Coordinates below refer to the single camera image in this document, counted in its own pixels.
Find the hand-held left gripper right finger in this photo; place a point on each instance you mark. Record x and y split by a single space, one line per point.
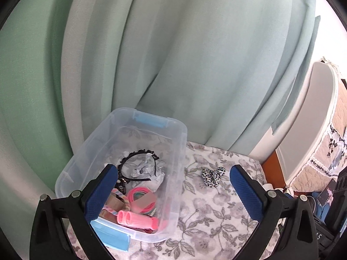
245 192

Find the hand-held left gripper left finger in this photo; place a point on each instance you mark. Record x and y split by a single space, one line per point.
100 192

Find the brown packing tape roll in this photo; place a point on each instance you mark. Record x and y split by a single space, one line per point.
112 203

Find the pink hair roller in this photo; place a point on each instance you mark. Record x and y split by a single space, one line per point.
123 216
146 223

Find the leopard print scrunchie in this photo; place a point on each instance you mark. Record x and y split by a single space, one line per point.
211 179

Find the black studded headband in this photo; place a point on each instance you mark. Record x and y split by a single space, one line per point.
138 180

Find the white paper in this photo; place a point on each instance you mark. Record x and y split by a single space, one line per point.
143 169

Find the clear plastic container blue latches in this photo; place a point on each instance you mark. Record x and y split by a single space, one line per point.
89 140

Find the dark phone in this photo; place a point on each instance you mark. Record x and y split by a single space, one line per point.
326 196

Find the grey floral blanket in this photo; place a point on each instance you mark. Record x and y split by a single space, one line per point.
211 222

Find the pale green curtain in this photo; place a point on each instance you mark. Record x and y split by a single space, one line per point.
189 46

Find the brown wooden bed frame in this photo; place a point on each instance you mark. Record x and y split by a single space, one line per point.
273 168

